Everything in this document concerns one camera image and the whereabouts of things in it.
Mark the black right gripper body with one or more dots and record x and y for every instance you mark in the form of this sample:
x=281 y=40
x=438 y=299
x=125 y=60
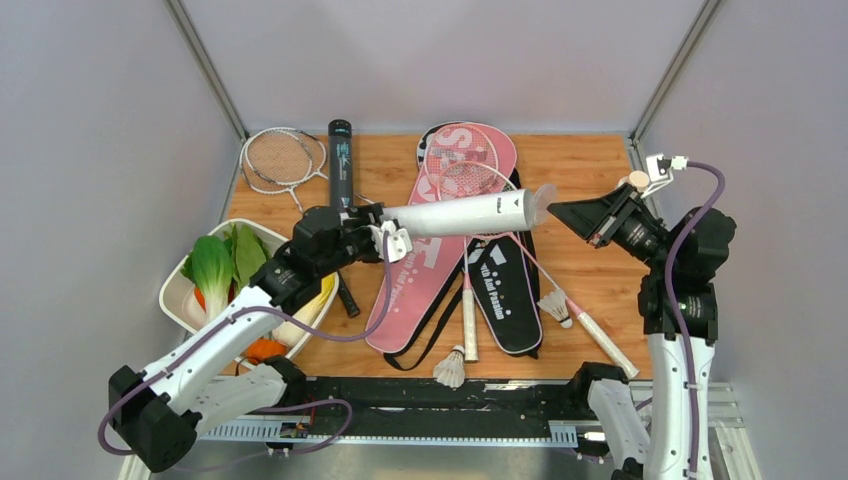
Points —
x=637 y=231

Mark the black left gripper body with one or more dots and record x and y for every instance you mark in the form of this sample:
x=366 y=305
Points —
x=356 y=236

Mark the white shuttlecock tube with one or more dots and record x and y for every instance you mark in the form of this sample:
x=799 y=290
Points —
x=463 y=216

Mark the shuttlecock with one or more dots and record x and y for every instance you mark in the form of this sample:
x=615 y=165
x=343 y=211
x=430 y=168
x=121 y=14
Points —
x=450 y=372
x=555 y=304

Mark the black shuttlecock tube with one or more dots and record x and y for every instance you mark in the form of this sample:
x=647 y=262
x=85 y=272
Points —
x=340 y=155

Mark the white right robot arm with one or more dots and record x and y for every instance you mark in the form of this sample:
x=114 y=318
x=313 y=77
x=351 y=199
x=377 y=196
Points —
x=678 y=304

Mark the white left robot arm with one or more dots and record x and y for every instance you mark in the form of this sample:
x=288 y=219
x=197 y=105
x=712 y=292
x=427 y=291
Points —
x=158 y=413

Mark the cream bottle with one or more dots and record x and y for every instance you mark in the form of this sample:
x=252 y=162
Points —
x=638 y=179

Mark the green leafy vegetable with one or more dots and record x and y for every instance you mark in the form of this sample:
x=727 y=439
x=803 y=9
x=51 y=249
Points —
x=248 y=254

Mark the white silver racket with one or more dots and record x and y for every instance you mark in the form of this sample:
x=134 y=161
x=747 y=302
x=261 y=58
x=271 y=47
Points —
x=278 y=162

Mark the black racket cover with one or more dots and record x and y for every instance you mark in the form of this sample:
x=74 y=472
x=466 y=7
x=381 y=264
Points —
x=506 y=288

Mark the yellow white cabbage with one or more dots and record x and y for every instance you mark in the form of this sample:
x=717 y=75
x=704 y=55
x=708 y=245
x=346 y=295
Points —
x=293 y=337

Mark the pink racket cover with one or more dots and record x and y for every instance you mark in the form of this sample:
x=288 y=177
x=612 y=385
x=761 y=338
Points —
x=418 y=279

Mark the pink racket upper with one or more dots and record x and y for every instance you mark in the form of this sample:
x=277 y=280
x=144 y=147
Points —
x=449 y=159

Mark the pink racket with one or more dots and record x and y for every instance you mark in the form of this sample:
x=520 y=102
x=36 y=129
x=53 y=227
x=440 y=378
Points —
x=489 y=180
x=449 y=159

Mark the pink racket lower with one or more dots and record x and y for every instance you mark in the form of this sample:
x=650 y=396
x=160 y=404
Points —
x=489 y=180

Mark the green bok choy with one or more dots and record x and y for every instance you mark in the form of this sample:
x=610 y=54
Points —
x=210 y=268

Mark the orange carrot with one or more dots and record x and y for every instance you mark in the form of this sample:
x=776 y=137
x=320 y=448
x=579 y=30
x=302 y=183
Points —
x=263 y=349

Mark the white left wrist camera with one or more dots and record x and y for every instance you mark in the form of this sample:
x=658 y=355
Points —
x=392 y=242

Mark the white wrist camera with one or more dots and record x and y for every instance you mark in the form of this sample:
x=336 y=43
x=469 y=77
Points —
x=392 y=242
x=660 y=170

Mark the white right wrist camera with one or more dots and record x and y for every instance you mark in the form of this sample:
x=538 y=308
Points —
x=660 y=170

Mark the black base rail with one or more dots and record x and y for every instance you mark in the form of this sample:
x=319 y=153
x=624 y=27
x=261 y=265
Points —
x=423 y=408

